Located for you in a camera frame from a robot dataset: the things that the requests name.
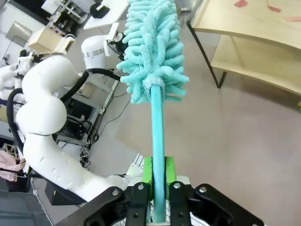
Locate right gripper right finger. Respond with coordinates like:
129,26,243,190
164,156,265,226

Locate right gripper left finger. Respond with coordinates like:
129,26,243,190
56,156,155,226

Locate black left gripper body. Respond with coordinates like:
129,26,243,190
111,32,127,60

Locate teal microfibre duster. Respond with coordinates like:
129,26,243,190
116,0,190,223

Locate white side table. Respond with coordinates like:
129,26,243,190
83,0,129,30

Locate black curved object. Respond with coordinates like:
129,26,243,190
90,3,110,18

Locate beige closed box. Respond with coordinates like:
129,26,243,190
28,25,76,56

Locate black computer case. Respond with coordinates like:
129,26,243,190
56,98,100,145

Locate grey metal plate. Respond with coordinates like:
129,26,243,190
6,21,34,48

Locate white humanoid robot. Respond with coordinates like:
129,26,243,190
0,48,32,99

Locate black bin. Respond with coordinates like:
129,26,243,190
6,174,32,193

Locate pink cloth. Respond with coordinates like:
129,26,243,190
0,150,24,182

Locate curled red paper scrap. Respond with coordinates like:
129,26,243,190
266,0,282,13

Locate aluminium frame profile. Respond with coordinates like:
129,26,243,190
128,153,147,176

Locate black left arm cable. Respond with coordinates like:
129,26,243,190
6,67,122,156

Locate two-tier wooden black-frame shelf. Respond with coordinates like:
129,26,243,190
187,0,301,99

